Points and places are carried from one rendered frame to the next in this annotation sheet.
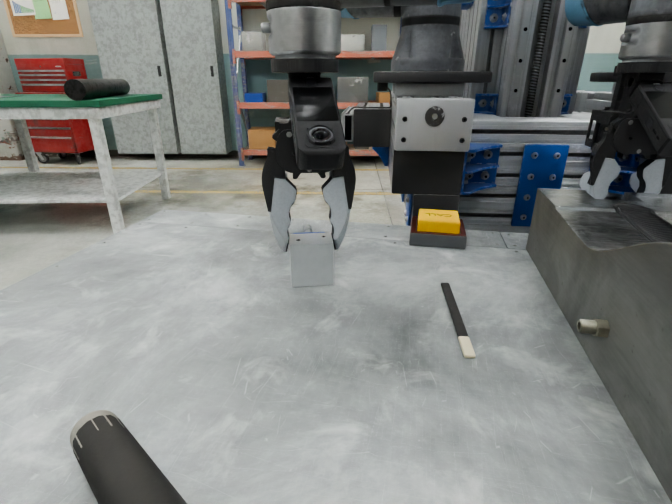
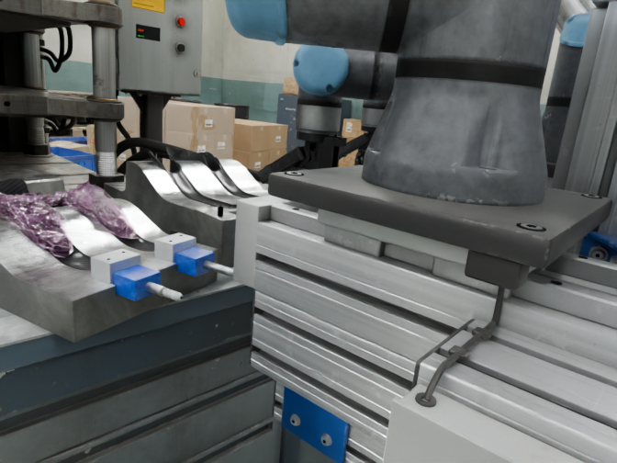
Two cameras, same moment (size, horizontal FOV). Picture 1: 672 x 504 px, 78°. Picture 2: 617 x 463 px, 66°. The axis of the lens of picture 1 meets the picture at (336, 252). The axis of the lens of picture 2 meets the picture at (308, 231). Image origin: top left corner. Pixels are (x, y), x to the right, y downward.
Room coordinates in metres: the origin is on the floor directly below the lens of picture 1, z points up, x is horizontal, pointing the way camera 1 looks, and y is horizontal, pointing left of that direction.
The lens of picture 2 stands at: (1.04, -1.10, 1.10)
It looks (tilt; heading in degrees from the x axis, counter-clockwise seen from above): 16 degrees down; 123
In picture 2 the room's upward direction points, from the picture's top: 5 degrees clockwise
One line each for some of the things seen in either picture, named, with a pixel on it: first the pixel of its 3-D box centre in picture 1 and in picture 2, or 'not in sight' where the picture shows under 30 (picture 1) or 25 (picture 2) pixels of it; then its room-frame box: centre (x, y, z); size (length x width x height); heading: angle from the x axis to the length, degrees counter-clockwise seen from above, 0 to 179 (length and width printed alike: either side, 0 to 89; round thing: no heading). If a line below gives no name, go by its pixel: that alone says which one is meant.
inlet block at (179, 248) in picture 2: not in sight; (199, 263); (0.55, -0.63, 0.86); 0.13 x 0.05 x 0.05; 6
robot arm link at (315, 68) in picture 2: not in sight; (332, 69); (0.66, -0.49, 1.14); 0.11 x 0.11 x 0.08; 31
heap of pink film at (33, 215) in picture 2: not in sight; (48, 206); (0.29, -0.71, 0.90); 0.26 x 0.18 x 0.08; 6
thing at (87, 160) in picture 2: not in sight; (57, 163); (-3.25, 1.23, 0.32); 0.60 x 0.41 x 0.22; 4
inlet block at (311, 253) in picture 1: (309, 244); not in sight; (0.50, 0.03, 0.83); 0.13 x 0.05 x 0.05; 6
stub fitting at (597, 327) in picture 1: (592, 327); not in sight; (0.29, -0.21, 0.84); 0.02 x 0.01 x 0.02; 78
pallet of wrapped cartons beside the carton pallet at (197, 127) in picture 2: not in sight; (173, 146); (-3.04, 2.38, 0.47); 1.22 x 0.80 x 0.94; 2
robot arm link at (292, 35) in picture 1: (301, 37); (375, 118); (0.48, 0.04, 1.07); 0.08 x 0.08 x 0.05
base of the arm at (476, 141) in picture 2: not in sight; (457, 128); (0.91, -0.69, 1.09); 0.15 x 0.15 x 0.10
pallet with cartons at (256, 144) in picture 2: not in sight; (229, 150); (-3.16, 3.38, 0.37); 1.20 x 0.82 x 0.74; 6
